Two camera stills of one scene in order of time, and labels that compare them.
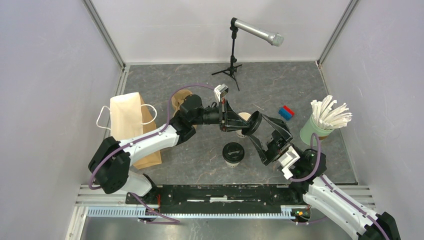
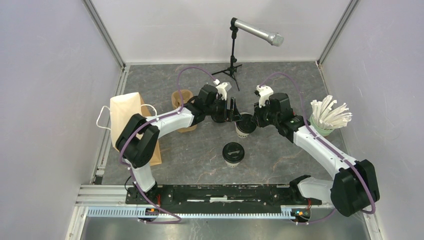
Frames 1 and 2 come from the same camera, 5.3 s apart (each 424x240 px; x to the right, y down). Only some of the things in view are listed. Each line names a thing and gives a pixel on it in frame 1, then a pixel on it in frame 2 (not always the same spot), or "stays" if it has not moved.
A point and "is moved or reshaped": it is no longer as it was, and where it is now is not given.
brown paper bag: x=129 y=119 stays
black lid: x=233 y=152 stays
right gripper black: x=276 y=144 to x=257 y=114
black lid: x=255 y=120 is moved or reshaped
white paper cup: x=232 y=165 stays
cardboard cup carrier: x=177 y=98 stays
